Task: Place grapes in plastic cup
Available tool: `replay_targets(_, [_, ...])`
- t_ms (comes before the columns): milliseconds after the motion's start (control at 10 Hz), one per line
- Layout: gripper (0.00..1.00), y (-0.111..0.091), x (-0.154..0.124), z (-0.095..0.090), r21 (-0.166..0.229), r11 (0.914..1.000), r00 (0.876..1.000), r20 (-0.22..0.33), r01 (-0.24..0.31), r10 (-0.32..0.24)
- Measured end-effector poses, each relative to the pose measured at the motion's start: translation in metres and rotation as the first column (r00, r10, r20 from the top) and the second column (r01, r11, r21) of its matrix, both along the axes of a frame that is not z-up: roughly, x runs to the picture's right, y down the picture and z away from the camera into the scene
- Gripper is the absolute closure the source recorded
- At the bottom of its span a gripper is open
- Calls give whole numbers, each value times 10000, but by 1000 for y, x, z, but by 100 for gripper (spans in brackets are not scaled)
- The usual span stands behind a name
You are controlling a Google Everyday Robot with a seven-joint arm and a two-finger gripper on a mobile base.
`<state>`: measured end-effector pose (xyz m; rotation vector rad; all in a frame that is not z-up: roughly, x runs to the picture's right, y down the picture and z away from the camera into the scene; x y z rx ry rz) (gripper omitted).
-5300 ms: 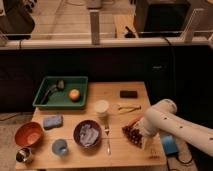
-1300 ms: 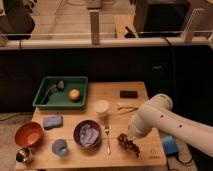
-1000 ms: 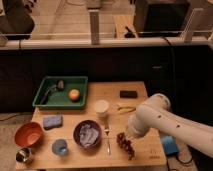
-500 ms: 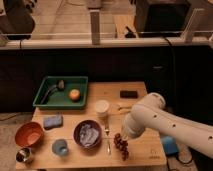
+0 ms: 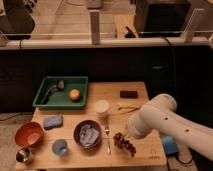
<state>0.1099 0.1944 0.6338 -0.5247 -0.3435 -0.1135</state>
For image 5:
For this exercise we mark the dark red grape bunch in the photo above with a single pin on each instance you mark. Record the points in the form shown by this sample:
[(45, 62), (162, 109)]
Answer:
[(121, 143)]

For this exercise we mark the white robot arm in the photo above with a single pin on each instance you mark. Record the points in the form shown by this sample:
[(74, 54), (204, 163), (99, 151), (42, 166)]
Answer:
[(159, 113)]

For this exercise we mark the white plastic cup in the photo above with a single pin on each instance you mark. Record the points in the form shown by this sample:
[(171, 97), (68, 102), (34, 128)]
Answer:
[(101, 108)]

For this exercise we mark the blue plastic cup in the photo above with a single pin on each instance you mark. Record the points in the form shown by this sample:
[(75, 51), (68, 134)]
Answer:
[(60, 147)]

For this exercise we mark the small metal cup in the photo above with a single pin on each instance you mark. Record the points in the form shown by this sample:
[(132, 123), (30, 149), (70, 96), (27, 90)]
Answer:
[(24, 155)]

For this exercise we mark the yellow red apple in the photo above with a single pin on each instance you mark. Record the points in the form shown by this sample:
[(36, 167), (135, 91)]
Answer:
[(74, 94)]

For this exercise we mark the grey dish brush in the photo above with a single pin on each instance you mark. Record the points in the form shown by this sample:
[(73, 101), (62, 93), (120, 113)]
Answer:
[(59, 86)]

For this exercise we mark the purple bowl with cloth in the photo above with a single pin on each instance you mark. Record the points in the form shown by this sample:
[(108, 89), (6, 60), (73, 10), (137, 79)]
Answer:
[(87, 134)]

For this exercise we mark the blue sponge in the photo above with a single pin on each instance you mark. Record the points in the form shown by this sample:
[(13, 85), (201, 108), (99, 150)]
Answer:
[(52, 122)]

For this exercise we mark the black monitor box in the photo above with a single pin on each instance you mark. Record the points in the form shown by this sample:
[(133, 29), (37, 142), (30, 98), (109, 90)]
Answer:
[(160, 15)]

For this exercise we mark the blue box on floor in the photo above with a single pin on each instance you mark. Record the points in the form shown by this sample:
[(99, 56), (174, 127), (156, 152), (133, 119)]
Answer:
[(169, 145)]

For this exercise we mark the orange bowl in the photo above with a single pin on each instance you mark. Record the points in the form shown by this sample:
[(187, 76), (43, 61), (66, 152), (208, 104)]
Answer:
[(29, 134)]

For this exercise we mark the grey vertical post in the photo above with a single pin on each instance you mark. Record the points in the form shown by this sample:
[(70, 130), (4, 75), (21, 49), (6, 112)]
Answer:
[(95, 27)]

